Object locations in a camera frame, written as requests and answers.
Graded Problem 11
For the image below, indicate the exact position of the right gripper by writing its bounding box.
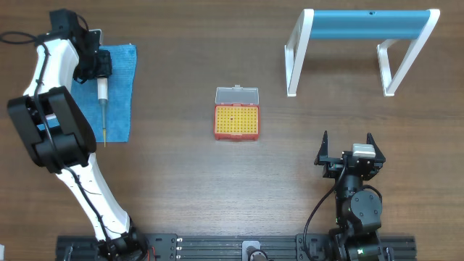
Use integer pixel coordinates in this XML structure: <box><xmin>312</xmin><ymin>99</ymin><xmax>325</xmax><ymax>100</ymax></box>
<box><xmin>314</xmin><ymin>130</ymin><xmax>386</xmax><ymax>181</ymax></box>

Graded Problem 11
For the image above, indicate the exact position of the white pipette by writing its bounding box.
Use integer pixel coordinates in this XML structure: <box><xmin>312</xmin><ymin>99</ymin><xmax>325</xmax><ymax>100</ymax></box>
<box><xmin>96</xmin><ymin>76</ymin><xmax>109</xmax><ymax>148</ymax></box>

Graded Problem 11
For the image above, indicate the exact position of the red and yellow tip box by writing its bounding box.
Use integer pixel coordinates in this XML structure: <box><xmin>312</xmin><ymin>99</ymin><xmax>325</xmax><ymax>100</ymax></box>
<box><xmin>213</xmin><ymin>85</ymin><xmax>261</xmax><ymax>142</ymax></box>

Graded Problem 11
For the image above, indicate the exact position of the white and blue stand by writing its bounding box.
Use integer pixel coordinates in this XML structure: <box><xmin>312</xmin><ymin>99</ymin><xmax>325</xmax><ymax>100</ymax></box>
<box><xmin>284</xmin><ymin>7</ymin><xmax>442</xmax><ymax>98</ymax></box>

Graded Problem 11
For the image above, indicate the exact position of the blue cloth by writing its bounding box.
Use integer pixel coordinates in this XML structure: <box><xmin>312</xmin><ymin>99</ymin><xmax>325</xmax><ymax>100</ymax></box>
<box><xmin>70</xmin><ymin>43</ymin><xmax>138</xmax><ymax>144</ymax></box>

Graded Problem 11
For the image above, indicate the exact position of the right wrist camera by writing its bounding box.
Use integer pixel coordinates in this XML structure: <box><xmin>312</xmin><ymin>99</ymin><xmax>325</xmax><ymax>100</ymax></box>
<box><xmin>352</xmin><ymin>143</ymin><xmax>377</xmax><ymax>159</ymax></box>

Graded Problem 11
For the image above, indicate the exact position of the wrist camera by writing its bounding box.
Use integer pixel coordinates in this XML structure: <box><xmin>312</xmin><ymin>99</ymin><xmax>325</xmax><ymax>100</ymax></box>
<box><xmin>352</xmin><ymin>143</ymin><xmax>377</xmax><ymax>159</ymax></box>
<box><xmin>89</xmin><ymin>28</ymin><xmax>104</xmax><ymax>46</ymax></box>

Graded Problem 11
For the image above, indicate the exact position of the black cable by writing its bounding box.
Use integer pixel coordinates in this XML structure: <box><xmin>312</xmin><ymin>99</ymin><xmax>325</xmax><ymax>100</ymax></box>
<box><xmin>303</xmin><ymin>159</ymin><xmax>349</xmax><ymax>260</ymax></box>
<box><xmin>0</xmin><ymin>31</ymin><xmax>48</xmax><ymax>46</ymax></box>

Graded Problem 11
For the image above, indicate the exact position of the mounting rail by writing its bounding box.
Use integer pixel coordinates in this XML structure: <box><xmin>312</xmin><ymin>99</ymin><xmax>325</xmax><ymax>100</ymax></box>
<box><xmin>56</xmin><ymin>233</ymin><xmax>418</xmax><ymax>261</ymax></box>

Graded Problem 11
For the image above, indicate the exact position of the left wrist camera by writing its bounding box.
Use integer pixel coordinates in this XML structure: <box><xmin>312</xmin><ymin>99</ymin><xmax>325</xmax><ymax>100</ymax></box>
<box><xmin>89</xmin><ymin>28</ymin><xmax>104</xmax><ymax>46</ymax></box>

